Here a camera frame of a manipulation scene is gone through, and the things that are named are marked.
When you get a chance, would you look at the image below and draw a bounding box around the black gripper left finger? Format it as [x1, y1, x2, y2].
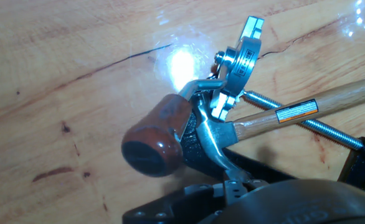
[122, 179, 244, 224]

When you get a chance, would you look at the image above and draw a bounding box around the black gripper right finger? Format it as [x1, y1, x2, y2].
[242, 179, 266, 195]

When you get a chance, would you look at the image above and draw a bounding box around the black steel C-clamp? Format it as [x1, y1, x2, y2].
[181, 90, 365, 192]

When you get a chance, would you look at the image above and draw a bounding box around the glossy wooden board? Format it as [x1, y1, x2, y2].
[0, 0, 365, 224]

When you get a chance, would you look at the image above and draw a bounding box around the wooden handle claw hammer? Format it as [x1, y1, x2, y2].
[194, 73, 365, 183]

